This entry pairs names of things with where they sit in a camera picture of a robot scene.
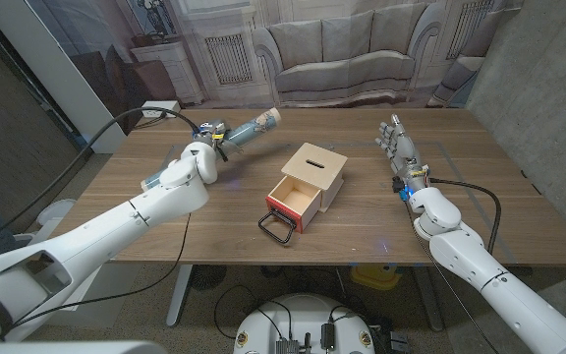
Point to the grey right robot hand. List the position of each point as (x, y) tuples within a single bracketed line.
[(405, 151)]

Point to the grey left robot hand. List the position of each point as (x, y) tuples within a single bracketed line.
[(214, 132)]

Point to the blue world map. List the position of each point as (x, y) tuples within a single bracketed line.
[(256, 125)]

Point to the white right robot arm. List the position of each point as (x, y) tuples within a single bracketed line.
[(460, 246)]

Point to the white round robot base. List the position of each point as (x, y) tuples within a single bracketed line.
[(302, 314)]

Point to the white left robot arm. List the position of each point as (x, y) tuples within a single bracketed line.
[(116, 226)]

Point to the wooden drawer with red front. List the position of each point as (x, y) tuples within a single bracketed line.
[(295, 199)]

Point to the white power strip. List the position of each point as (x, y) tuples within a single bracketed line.
[(157, 104)]

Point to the wooden box with slot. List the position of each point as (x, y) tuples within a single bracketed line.
[(327, 172)]

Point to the printed living room backdrop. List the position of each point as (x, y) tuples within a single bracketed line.
[(347, 49)]

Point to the yellow object under table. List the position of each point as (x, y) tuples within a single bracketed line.
[(376, 277)]

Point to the black round floor fan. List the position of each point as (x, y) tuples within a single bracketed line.
[(207, 276)]

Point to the grey table leg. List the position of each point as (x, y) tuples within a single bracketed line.
[(428, 300)]

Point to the white table leg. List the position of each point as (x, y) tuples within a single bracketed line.
[(179, 295)]

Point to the white round floor object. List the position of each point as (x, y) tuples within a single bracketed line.
[(54, 211)]

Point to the white robot torso edge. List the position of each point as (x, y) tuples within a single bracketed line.
[(67, 349)]

